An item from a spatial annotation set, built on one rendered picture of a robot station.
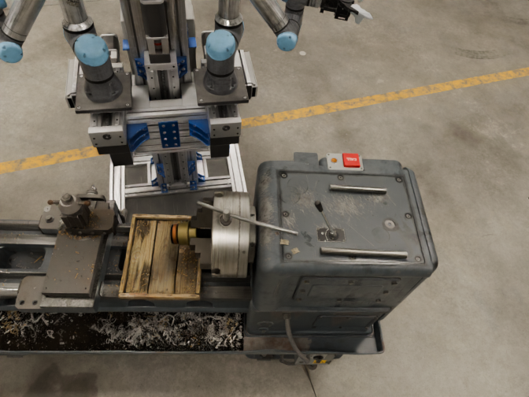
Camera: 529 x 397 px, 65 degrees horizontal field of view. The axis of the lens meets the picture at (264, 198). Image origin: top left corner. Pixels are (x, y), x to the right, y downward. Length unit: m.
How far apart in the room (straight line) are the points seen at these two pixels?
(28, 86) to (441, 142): 3.34
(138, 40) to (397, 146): 2.25
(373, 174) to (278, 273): 0.53
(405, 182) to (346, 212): 0.27
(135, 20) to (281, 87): 2.03
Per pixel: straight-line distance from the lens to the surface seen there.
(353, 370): 2.59
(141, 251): 1.76
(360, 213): 1.47
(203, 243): 1.51
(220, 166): 2.82
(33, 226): 1.98
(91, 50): 1.78
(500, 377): 2.95
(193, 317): 1.96
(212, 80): 1.85
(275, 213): 1.40
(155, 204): 2.68
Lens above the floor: 2.44
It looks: 56 degrees down
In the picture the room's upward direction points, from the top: 9 degrees clockwise
